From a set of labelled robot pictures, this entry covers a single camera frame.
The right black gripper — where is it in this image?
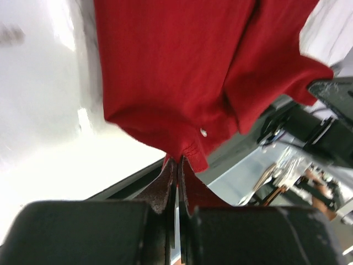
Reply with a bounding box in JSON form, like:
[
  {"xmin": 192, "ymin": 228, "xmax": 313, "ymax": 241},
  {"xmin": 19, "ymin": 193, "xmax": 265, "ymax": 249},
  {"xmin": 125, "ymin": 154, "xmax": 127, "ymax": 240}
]
[{"xmin": 256, "ymin": 77, "xmax": 353, "ymax": 168}]

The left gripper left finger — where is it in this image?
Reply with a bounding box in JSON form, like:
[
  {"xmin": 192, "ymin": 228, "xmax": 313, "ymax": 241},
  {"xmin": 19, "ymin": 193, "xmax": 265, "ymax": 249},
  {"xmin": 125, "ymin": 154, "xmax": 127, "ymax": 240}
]
[{"xmin": 1, "ymin": 159, "xmax": 177, "ymax": 264}]

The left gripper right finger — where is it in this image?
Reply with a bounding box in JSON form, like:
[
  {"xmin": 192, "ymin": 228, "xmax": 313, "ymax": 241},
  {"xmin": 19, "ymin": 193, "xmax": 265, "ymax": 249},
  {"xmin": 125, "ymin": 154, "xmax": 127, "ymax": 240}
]
[{"xmin": 178, "ymin": 158, "xmax": 345, "ymax": 264}]

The dark red t shirt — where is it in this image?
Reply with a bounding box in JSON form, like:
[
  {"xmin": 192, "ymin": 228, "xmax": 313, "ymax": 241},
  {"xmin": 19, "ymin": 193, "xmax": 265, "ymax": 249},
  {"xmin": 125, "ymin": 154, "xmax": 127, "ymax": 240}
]
[{"xmin": 93, "ymin": 0, "xmax": 334, "ymax": 173}]

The aluminium rail profile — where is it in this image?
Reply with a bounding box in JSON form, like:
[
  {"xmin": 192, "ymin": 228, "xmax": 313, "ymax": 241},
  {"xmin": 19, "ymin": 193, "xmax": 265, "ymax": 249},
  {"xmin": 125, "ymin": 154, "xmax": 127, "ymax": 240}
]
[{"xmin": 238, "ymin": 147, "xmax": 352, "ymax": 225}]

